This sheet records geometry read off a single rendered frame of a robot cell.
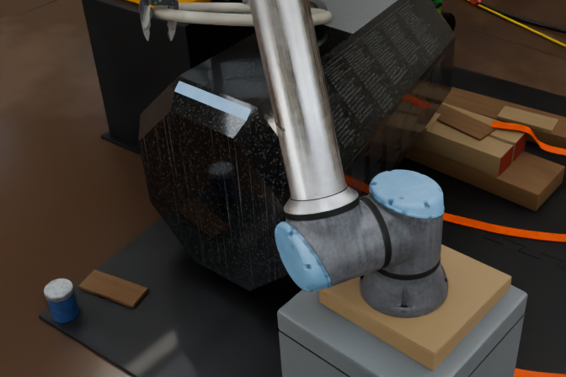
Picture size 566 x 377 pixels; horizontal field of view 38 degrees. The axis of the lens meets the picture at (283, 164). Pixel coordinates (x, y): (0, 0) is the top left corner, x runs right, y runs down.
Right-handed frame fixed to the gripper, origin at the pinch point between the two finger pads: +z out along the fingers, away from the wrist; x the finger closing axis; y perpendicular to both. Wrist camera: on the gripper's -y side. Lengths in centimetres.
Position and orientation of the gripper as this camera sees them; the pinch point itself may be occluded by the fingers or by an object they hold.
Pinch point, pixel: (158, 35)
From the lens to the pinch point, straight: 225.7
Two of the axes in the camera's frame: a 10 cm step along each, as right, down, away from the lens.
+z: -0.3, 9.7, 2.4
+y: 3.0, 2.4, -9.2
